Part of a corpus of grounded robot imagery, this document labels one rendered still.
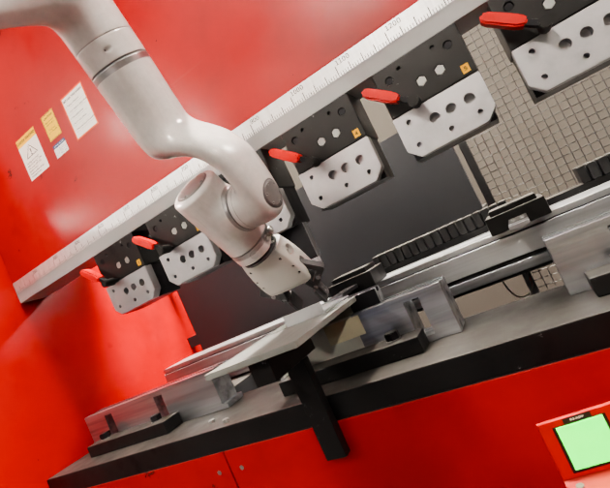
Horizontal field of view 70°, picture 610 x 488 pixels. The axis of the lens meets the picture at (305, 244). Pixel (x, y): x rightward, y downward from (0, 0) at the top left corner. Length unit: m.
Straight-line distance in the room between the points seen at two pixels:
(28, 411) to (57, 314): 0.29
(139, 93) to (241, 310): 1.08
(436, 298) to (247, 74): 0.55
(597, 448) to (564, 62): 0.51
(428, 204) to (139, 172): 0.78
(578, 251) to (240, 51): 0.69
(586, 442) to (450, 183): 0.89
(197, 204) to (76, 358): 0.94
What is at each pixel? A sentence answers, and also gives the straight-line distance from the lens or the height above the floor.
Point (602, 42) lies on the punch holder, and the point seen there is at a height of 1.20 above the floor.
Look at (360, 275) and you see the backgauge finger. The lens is 1.06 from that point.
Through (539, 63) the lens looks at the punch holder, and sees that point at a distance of 0.78.
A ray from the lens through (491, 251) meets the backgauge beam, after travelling 1.05.
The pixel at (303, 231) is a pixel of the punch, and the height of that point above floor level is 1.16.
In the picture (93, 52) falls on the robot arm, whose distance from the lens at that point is 0.71.
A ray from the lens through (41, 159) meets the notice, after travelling 1.34.
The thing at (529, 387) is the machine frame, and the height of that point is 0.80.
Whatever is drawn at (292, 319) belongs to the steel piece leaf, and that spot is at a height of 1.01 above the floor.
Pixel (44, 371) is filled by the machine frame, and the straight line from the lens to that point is 1.48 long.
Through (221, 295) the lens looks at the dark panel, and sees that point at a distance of 1.67.
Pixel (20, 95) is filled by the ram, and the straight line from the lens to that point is 1.41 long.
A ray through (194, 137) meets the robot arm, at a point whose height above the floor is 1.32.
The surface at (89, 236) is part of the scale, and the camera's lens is 1.22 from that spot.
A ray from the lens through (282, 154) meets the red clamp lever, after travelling 0.82.
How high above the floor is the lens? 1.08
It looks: 3 degrees up
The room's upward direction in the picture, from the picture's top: 25 degrees counter-clockwise
